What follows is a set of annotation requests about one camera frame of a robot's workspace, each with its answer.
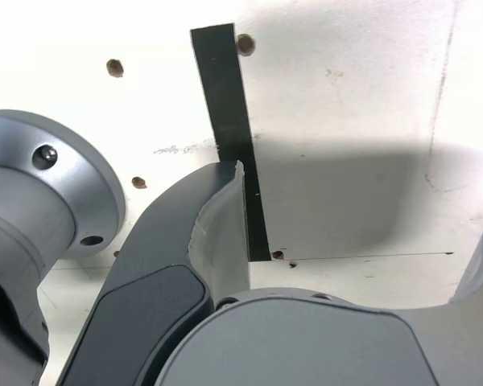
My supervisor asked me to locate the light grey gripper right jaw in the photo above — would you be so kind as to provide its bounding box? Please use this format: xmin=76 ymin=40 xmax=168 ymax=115
xmin=155 ymin=219 xmax=483 ymax=386

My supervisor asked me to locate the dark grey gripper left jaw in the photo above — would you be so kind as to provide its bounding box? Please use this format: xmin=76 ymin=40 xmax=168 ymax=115
xmin=59 ymin=159 xmax=251 ymax=386

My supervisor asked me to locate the black tape strip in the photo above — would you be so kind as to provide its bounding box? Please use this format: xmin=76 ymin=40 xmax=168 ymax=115
xmin=190 ymin=23 xmax=273 ymax=262

